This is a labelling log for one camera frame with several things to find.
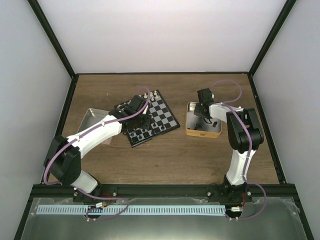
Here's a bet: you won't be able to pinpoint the black chess pieces in tin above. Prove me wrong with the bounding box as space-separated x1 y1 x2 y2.
194 121 218 132

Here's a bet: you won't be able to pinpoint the gold metal tin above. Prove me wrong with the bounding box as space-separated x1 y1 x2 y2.
185 101 222 139

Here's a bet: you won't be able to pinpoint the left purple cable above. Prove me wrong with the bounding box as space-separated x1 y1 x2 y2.
42 86 153 201

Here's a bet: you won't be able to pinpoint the black aluminium frame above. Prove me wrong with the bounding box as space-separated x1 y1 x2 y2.
14 0 314 240

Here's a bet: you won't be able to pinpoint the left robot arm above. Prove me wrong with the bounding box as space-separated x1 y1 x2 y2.
43 94 150 202

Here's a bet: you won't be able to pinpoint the blue slotted cable duct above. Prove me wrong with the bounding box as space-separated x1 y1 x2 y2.
36 204 226 216

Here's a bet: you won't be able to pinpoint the white chess pieces group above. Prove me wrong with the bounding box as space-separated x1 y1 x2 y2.
142 90 161 103

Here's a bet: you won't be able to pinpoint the black and white chessboard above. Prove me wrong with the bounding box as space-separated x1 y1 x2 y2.
111 90 180 148

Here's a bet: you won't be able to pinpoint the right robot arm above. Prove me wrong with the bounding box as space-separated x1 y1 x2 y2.
194 88 264 202

